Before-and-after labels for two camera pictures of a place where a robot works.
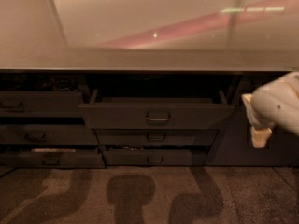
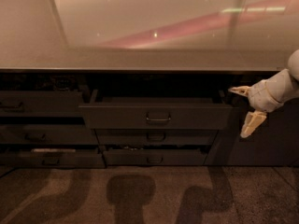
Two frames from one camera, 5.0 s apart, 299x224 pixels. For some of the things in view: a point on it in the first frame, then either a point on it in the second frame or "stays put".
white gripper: (273, 106) -> (260, 97)
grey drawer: (47, 134) stays put
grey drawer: (158, 113) stays put
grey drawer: (51, 161) stays put
